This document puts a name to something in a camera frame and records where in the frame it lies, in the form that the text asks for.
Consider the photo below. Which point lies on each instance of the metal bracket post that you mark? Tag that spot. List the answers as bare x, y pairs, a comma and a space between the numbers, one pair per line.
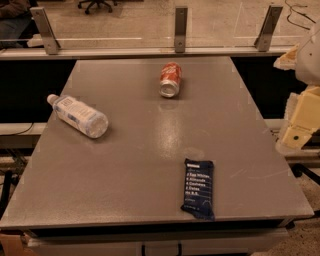
263, 41
50, 42
181, 14

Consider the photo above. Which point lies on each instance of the black office chair base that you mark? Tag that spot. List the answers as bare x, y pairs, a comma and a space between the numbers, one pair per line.
98, 4

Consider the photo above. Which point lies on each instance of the dark blue rxbar wrapper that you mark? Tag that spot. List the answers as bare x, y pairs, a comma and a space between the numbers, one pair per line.
198, 189

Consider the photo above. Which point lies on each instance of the clear plastic water bottle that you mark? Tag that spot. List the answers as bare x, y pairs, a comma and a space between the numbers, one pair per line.
79, 115

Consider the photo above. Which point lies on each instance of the left metal bracket post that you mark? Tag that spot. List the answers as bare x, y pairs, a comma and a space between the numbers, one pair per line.
50, 42

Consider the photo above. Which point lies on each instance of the right metal bracket post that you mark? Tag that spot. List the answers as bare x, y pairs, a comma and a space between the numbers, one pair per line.
263, 41

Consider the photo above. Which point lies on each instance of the clear acrylic barrier panel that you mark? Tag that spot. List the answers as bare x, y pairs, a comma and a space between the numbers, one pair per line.
150, 23

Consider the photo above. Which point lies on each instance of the orange soda can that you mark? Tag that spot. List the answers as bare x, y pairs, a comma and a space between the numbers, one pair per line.
170, 80

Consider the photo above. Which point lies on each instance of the middle metal bracket post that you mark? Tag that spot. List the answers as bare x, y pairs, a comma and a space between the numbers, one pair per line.
181, 14

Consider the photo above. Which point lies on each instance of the grey metal rail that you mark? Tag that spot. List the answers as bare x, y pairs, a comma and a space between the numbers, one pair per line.
104, 53

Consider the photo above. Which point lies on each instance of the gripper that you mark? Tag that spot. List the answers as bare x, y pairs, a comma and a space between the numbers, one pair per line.
309, 63

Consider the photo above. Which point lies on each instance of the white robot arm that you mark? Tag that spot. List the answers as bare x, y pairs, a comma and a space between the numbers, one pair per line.
304, 59

